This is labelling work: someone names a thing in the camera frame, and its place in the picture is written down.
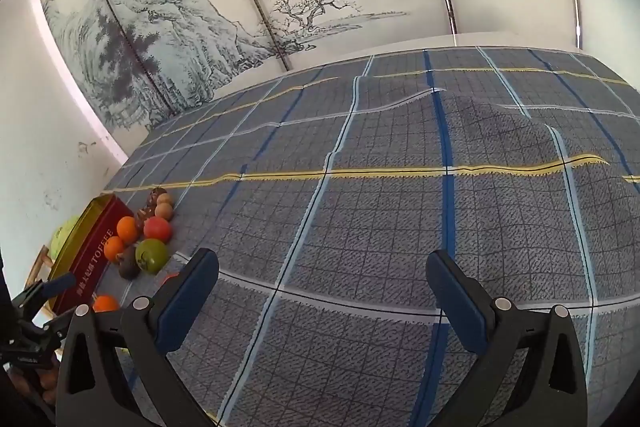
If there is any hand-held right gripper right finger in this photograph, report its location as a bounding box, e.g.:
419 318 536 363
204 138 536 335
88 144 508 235
425 249 588 427

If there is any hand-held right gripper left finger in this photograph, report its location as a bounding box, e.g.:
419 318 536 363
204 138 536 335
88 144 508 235
55 248 221 427

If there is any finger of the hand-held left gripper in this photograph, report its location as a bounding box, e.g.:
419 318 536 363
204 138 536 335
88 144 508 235
27 307 76 349
12 273 77 309

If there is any red and gold tin box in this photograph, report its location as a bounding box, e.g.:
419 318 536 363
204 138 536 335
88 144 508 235
47 194 133 315

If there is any green round fruit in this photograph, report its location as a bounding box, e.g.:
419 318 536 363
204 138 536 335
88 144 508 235
135 239 168 272

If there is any person's left hand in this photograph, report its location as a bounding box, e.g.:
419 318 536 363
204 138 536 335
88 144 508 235
10 369 57 407

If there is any wooden chair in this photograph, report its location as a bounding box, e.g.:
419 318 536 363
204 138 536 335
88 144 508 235
25 246 55 323

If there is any green plastic bag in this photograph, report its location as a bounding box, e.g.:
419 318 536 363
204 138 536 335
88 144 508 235
50 215 81 259

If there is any plaid grey bedsheet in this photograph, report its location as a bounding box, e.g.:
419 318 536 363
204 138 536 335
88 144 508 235
102 44 640 427

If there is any ink landscape wall painting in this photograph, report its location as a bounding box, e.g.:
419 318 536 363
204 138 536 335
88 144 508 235
34 0 640 132

